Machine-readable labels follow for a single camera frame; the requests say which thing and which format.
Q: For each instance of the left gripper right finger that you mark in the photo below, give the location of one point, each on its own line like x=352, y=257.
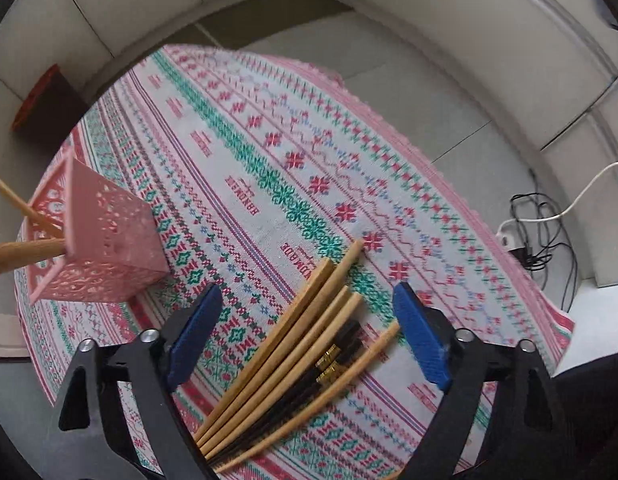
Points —
x=527, y=435

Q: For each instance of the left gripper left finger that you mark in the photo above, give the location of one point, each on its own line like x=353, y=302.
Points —
x=88, y=437

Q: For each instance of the black chopstick gold band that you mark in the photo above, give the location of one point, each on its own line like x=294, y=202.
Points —
x=345, y=345

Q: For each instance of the pink perforated utensil holder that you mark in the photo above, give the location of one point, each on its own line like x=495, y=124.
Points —
x=113, y=250

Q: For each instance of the white power strip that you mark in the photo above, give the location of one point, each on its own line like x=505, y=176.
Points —
x=508, y=236

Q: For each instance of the thick wooden chopstick in holder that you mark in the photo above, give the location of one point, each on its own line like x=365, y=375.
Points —
x=15, y=255

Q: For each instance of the patterned woven tablecloth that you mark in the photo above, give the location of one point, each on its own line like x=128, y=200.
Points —
x=256, y=168

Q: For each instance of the dark red-rimmed waste bin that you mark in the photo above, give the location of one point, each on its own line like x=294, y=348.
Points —
x=50, y=111

